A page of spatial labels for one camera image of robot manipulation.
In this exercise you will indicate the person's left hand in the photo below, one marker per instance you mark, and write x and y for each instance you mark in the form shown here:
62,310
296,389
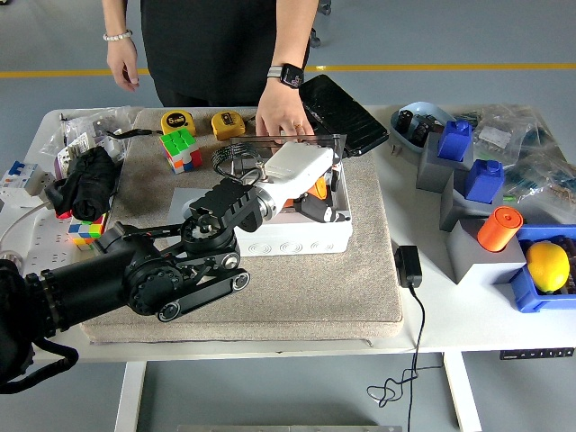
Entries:
281,112

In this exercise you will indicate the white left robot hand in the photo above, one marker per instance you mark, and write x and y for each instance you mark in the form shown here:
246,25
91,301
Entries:
297,166

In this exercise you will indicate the person's right hand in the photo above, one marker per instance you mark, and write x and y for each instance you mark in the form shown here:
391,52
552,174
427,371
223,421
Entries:
122,63

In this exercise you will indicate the orange cylinder battery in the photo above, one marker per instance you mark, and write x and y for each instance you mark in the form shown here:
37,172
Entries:
320,189
497,231

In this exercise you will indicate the grey plastic junction box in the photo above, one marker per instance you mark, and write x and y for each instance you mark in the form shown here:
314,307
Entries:
292,245

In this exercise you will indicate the person's left forearm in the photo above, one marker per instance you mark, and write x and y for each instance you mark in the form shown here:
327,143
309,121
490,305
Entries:
297,36

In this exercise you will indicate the person's right forearm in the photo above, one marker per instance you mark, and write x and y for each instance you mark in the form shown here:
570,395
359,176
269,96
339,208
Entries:
117,18

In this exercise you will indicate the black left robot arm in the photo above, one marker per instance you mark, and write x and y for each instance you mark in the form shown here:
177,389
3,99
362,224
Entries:
148,279

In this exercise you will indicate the black smart watch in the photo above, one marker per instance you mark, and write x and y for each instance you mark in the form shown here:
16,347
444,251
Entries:
290,75

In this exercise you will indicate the yellow square tape measure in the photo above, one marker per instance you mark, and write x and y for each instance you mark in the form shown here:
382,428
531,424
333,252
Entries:
227,126

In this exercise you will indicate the black flat hard case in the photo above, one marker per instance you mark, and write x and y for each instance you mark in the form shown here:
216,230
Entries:
346,114

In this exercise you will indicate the clear crumpled plastic bag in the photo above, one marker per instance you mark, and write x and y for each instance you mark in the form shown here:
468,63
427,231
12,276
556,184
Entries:
85,118

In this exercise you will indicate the yellow round tape measure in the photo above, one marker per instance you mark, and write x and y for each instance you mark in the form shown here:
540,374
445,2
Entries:
175,120

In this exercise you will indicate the person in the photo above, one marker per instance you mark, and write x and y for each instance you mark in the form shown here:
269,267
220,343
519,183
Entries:
211,45

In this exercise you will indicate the white labelled packet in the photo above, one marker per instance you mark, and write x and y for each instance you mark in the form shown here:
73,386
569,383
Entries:
78,145

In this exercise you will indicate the small metal pronged plug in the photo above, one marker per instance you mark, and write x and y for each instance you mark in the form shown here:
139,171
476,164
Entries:
396,150

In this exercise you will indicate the large colourful puzzle cube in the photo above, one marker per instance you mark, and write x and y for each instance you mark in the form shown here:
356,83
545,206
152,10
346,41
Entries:
180,148

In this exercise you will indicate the black cylinder component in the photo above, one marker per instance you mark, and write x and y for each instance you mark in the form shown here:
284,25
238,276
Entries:
405,118

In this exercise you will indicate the grey block with round hole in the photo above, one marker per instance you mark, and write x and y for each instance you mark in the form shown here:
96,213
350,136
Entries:
182,202

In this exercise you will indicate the purple packet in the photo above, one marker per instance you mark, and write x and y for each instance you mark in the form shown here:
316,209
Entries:
60,167

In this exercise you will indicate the black folded cloth bundle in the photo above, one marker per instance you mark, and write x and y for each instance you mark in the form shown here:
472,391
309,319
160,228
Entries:
90,180

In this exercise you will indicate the grey-brown fabric mat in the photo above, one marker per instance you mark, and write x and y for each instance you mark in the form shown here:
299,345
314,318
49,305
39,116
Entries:
315,292

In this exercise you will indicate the black boxy component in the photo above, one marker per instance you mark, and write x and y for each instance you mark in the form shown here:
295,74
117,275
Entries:
425,128

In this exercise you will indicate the grey holder block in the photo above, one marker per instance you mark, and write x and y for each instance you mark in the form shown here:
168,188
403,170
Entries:
459,207
432,173
472,258

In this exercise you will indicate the light blue bowl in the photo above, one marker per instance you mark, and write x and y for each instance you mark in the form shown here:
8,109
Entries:
425,108

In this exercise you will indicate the black power adapter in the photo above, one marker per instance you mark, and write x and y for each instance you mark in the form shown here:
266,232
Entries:
407,265

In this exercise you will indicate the white circuit breaker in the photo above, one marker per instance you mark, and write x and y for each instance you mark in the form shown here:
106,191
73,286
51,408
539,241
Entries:
22,180

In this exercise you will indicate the blue bottle-shaped block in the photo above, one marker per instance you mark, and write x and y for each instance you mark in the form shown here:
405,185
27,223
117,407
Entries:
483,182
454,144

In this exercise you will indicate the small colourful puzzle cube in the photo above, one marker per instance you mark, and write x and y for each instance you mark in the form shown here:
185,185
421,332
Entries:
85,231

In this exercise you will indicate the clear bag of grey parts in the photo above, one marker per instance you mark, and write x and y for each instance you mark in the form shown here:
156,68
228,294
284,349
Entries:
495,132

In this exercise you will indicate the white power strip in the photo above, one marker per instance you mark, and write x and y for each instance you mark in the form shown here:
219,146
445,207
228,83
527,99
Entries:
40,252

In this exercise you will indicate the clear bag of dark parts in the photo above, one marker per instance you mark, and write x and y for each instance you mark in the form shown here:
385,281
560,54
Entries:
544,171

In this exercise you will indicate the blue plastic bin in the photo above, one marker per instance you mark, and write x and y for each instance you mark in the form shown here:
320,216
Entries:
526,297

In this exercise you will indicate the yellow lemon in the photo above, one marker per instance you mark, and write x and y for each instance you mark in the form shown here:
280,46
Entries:
546,267

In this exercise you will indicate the white table leg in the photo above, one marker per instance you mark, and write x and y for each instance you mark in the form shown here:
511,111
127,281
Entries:
463,396
130,396

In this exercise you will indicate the black desk control panel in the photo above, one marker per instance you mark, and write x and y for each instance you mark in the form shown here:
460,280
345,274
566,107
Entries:
535,354

